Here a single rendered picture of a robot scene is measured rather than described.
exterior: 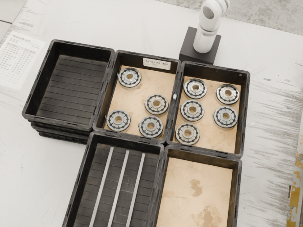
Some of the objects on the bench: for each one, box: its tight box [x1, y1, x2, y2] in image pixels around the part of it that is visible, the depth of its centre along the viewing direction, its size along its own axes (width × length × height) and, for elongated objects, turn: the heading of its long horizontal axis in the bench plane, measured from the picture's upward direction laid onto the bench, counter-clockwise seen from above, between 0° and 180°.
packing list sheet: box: [0, 31, 46, 90], centre depth 173 cm, size 33×23×1 cm
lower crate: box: [31, 125, 89, 145], centre depth 156 cm, size 40×30×12 cm
